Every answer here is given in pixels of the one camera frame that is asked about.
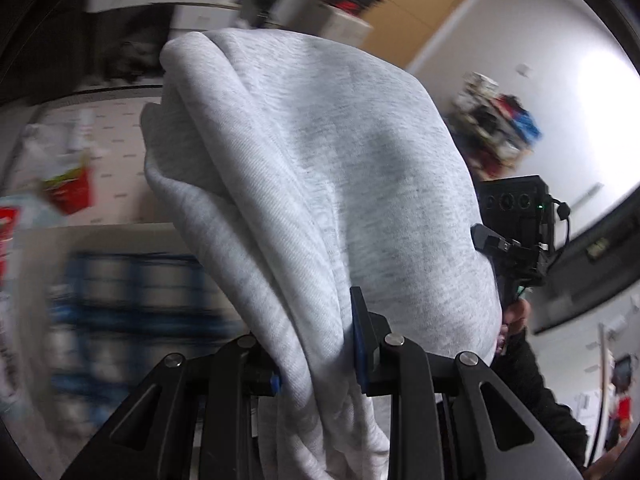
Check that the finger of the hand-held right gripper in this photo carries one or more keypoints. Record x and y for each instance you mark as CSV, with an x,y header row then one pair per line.
x,y
492,242

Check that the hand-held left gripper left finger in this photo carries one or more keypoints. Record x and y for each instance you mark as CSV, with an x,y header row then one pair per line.
x,y
272,385

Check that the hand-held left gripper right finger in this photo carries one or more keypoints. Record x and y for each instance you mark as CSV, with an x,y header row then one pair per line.
x,y
357,340

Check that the light grey sweatshirt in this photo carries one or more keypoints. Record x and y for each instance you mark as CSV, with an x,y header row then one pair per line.
x,y
325,160

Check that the person's right forearm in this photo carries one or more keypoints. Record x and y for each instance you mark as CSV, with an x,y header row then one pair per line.
x,y
535,390

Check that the person's right hand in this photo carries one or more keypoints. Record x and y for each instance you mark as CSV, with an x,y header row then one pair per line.
x,y
515,320

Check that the wooden shoe rack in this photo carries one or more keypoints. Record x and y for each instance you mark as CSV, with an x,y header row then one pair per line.
x,y
495,125

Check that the blue checkered cloth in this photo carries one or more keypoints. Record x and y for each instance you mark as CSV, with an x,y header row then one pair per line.
x,y
135,310

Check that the white pole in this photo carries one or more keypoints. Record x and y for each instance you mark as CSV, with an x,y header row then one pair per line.
x,y
606,390

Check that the red clothed figure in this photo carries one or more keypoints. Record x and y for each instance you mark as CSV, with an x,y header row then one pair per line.
x,y
620,405

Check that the wooden door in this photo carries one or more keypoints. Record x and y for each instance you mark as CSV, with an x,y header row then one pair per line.
x,y
425,0

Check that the red snack packet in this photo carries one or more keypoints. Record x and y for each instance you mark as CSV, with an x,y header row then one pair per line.
x,y
70,192

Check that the dark cabinet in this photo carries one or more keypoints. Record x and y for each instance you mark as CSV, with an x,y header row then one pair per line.
x,y
50,60

